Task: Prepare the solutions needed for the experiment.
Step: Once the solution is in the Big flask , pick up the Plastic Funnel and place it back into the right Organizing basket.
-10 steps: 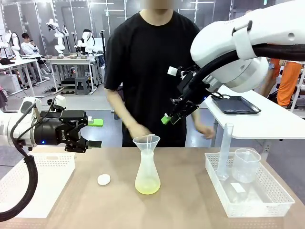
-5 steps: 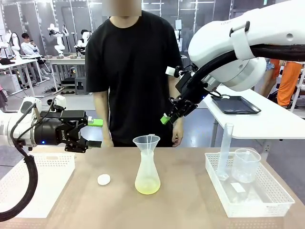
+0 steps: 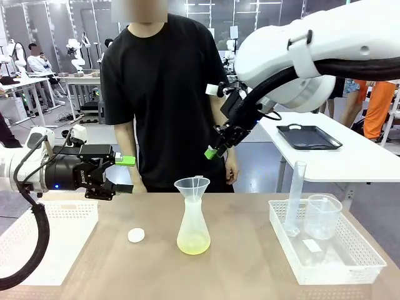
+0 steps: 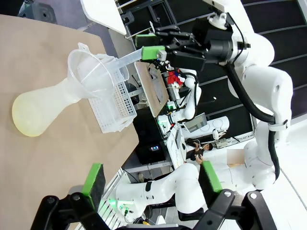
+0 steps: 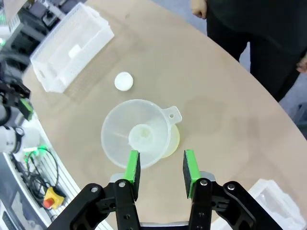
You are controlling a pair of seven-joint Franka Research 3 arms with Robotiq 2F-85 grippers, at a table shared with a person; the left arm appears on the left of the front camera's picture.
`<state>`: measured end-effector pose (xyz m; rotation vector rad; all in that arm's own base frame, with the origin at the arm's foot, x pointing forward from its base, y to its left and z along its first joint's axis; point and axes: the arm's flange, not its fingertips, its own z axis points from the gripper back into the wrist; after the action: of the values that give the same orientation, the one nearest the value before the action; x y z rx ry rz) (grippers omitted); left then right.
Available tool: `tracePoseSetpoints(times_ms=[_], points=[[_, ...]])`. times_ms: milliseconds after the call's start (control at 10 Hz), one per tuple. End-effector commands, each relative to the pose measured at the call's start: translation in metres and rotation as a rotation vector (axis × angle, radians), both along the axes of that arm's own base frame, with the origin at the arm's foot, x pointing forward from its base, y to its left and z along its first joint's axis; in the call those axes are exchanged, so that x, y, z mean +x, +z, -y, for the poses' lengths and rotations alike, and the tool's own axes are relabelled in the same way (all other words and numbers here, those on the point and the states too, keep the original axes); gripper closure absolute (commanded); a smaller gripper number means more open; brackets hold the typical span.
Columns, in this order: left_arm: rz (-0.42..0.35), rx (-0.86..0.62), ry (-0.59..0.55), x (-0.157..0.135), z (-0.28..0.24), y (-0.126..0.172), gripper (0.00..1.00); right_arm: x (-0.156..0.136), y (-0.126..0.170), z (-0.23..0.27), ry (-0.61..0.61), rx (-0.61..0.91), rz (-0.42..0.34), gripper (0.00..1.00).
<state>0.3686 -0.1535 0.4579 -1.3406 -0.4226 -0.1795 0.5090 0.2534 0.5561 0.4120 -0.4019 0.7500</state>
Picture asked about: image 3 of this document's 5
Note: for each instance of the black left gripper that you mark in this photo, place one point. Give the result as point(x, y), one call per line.
point(65, 172)

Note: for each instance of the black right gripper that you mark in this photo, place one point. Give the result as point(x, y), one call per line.
point(232, 106)

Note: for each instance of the clear plastic funnel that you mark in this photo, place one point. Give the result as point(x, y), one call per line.
point(187, 187)

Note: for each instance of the white round flask cap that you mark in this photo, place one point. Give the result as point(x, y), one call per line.
point(136, 235)

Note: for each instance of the clear plastic graduated cylinder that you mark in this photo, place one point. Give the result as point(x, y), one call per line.
point(295, 193)

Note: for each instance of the translucent plastic conical flask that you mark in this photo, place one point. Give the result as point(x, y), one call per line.
point(193, 234)

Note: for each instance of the clear plastic measuring beaker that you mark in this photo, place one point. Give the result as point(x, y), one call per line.
point(322, 218)

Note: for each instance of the white perforated plastic basket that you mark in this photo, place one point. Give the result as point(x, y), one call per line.
point(343, 265)
point(62, 231)

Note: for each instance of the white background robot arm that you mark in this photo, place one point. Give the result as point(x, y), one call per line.
point(18, 56)
point(76, 59)

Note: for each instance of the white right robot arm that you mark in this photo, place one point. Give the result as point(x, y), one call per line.
point(328, 37)

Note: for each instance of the person's left forearm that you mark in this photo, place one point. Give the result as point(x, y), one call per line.
point(216, 109)

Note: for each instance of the person's right forearm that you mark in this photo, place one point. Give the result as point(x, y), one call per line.
point(126, 140)

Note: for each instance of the person's left hand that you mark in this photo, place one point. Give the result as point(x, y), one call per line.
point(231, 170)

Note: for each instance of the person's right hand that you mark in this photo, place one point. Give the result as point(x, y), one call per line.
point(139, 187)

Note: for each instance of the person in black t-shirt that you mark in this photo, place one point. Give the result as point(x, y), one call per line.
point(168, 93)

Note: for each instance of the black plastic tray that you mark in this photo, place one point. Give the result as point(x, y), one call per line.
point(309, 137)

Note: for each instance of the white desk with bowls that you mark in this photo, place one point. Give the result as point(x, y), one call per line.
point(81, 78)

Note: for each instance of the white long desk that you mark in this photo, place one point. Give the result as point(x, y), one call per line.
point(22, 82)

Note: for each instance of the seated person in white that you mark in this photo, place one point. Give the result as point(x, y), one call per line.
point(39, 65)

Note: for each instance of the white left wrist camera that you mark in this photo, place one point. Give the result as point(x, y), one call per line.
point(79, 132)

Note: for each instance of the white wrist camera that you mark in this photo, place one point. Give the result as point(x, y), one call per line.
point(79, 132)
point(212, 90)

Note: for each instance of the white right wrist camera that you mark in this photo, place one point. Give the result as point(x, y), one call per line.
point(212, 90)

